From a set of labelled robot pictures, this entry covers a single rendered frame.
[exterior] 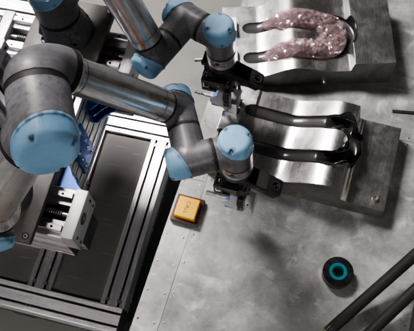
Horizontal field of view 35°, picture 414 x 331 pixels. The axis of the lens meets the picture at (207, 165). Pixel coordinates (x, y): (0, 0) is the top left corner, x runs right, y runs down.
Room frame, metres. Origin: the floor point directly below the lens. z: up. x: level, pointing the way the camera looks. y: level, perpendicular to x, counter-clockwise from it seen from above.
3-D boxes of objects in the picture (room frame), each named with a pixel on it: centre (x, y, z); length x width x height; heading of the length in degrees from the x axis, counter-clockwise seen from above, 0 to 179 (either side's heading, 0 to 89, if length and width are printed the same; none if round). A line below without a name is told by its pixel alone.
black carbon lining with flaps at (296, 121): (0.78, -0.27, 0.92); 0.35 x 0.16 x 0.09; 65
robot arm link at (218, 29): (0.93, -0.08, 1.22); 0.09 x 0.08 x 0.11; 45
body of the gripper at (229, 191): (0.61, -0.06, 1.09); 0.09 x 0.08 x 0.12; 65
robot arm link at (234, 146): (0.61, -0.06, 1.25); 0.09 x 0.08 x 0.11; 96
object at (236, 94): (0.93, -0.06, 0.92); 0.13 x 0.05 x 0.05; 65
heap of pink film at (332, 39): (1.12, -0.35, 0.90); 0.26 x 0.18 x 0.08; 82
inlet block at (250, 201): (0.62, -0.05, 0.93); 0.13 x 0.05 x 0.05; 65
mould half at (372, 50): (1.13, -0.35, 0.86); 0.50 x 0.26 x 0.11; 82
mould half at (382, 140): (0.76, -0.28, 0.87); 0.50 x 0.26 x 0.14; 65
